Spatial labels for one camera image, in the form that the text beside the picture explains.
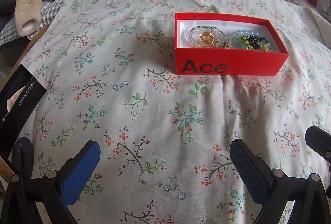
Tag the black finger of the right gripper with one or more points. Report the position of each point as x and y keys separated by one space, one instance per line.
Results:
x=319 y=141

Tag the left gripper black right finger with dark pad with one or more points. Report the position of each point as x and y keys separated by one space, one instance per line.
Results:
x=269 y=188

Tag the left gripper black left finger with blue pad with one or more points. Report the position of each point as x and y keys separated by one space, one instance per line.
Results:
x=58 y=190

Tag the black iQOO phone box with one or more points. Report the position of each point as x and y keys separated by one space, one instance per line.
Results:
x=19 y=97

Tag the grey crumpled cloth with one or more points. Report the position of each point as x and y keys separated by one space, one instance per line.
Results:
x=324 y=8

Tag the red Ace cardboard box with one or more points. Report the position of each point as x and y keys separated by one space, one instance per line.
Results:
x=191 y=60

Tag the floral white bed quilt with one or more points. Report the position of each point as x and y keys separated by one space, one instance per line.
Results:
x=108 y=70

